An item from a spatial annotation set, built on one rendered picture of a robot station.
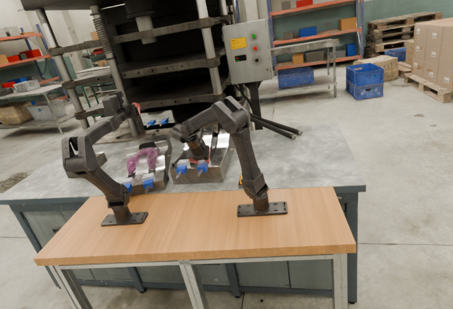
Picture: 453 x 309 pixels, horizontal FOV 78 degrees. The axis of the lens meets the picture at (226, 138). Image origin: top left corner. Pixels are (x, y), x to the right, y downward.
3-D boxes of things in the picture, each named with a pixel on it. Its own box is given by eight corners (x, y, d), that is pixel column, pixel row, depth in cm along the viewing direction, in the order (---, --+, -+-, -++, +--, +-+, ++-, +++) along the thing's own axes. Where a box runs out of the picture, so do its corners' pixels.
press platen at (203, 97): (232, 118, 200) (228, 94, 193) (78, 134, 230) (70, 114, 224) (246, 88, 274) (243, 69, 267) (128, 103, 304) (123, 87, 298)
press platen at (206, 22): (220, 47, 181) (214, 15, 173) (54, 75, 212) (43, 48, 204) (238, 35, 254) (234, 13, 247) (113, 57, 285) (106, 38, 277)
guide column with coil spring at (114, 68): (149, 172, 239) (94, 5, 189) (143, 172, 240) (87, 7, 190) (152, 169, 244) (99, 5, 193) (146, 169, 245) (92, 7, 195)
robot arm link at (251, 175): (245, 194, 110) (222, 116, 100) (254, 185, 115) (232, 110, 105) (257, 196, 106) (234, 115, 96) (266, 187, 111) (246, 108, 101)
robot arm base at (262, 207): (234, 190, 115) (233, 201, 108) (284, 186, 111) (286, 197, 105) (238, 206, 118) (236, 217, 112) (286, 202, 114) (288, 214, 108)
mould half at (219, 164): (223, 182, 137) (218, 158, 132) (173, 185, 143) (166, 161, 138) (238, 139, 181) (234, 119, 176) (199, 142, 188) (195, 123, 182)
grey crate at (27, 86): (27, 91, 562) (23, 83, 555) (15, 93, 579) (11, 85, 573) (41, 87, 587) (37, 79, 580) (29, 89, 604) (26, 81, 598)
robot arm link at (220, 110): (176, 125, 118) (222, 98, 95) (191, 117, 124) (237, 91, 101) (190, 150, 119) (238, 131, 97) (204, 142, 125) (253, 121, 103)
